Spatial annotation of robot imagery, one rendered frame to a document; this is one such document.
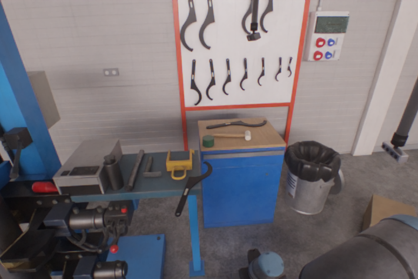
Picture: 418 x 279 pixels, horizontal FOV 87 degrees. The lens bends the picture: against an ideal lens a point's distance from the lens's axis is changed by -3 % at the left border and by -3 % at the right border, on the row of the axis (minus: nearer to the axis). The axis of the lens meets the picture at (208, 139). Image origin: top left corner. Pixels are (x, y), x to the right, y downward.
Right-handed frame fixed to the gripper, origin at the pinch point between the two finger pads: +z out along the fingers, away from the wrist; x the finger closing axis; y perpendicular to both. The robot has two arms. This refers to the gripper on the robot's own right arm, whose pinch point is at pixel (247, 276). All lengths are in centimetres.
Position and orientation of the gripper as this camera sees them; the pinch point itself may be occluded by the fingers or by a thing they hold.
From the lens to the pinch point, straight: 132.1
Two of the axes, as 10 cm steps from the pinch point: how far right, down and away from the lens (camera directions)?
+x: 9.8, 0.0, 2.0
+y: 1.2, 7.8, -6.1
